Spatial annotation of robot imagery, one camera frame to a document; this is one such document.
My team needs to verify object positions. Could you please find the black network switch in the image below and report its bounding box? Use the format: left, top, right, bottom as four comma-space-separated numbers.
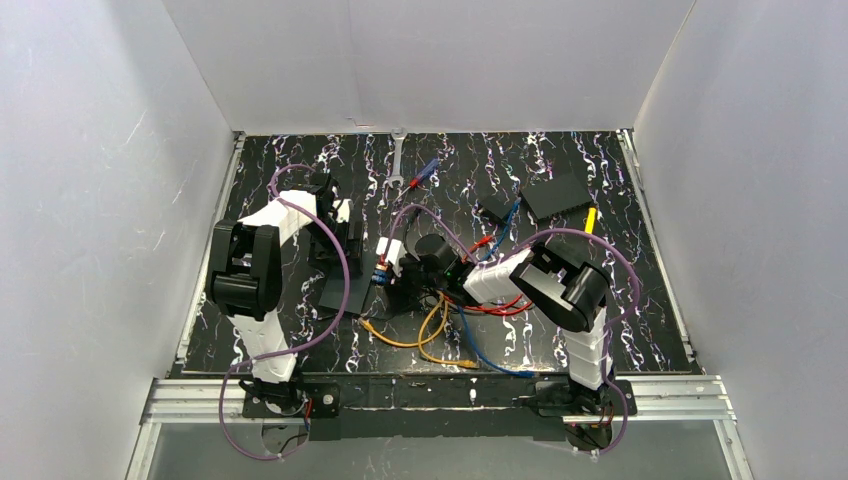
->
519, 174, 593, 221
317, 254, 380, 316

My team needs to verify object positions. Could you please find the red ethernet cable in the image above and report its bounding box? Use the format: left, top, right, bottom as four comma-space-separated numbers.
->
450, 235, 535, 316

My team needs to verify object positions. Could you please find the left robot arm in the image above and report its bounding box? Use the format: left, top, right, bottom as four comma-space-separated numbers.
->
206, 173, 364, 385

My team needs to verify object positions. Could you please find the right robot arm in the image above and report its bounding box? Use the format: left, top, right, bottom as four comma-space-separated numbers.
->
386, 234, 613, 391

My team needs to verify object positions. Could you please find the small black power adapter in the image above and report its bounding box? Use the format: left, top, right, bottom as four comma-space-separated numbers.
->
478, 195, 514, 226

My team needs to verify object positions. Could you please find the silver wrench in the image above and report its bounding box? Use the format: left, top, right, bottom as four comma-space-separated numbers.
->
387, 128, 407, 189

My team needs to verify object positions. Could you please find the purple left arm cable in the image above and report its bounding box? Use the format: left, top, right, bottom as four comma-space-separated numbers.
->
220, 163, 352, 462

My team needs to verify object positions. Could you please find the thin black power cable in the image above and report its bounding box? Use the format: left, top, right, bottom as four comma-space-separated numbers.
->
311, 291, 465, 323

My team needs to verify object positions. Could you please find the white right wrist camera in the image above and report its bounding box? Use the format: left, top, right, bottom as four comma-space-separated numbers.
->
376, 237, 406, 276

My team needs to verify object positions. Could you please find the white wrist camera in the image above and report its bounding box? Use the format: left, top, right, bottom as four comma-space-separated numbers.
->
376, 237, 406, 276
332, 199, 352, 224

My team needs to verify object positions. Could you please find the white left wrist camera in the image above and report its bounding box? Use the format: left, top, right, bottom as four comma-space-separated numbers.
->
332, 199, 352, 224

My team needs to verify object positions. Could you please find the blue handled screwdriver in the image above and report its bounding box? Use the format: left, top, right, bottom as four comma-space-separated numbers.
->
400, 158, 441, 196

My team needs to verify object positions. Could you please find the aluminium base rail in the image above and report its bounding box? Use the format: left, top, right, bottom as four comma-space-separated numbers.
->
142, 373, 737, 424

